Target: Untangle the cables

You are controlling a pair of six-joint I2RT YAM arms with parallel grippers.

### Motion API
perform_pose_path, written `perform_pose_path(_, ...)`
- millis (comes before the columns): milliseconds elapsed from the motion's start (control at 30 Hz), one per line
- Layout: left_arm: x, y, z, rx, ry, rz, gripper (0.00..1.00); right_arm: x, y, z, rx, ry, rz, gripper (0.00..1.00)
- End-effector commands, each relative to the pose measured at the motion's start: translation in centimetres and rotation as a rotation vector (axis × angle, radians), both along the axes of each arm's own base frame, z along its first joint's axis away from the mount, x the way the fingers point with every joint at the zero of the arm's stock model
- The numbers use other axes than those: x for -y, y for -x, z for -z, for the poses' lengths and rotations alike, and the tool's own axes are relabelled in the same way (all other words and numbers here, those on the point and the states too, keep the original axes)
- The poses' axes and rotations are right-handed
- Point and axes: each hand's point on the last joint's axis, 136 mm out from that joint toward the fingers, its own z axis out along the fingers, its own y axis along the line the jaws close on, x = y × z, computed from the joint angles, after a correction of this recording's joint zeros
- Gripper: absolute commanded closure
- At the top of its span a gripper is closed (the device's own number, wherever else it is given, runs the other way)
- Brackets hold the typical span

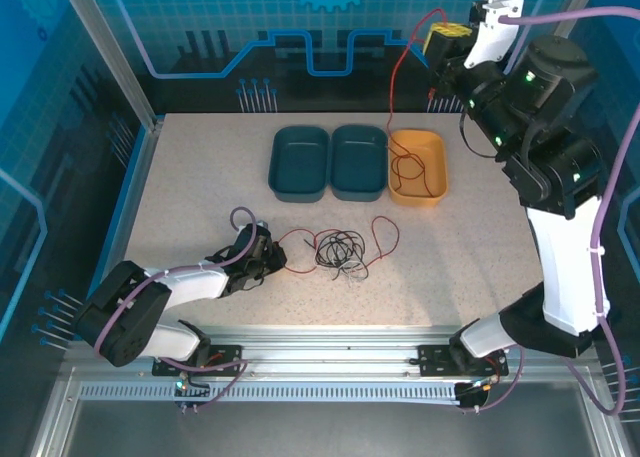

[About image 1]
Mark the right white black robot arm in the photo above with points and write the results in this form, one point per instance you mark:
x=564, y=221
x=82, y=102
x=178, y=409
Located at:
x=560, y=267

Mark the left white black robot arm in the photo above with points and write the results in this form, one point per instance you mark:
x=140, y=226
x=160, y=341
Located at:
x=190, y=284

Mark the teal plastic bin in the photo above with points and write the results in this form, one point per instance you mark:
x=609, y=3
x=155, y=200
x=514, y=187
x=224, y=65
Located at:
x=300, y=162
x=357, y=162

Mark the orange plastic bin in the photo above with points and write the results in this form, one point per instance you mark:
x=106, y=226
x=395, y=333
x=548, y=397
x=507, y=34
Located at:
x=435, y=177

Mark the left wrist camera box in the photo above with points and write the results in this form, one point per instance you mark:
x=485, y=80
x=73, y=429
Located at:
x=261, y=225

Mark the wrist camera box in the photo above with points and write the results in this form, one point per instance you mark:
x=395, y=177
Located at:
x=261, y=225
x=497, y=27

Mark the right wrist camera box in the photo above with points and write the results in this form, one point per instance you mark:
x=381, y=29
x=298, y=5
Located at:
x=497, y=27

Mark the aluminium side rail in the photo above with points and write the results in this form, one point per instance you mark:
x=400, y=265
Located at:
x=150, y=147
x=513, y=147

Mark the aluminium mounting rail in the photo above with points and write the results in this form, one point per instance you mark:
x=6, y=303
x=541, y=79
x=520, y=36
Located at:
x=325, y=349

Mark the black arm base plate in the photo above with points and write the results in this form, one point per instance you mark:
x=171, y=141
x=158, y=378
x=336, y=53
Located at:
x=432, y=359
x=225, y=359

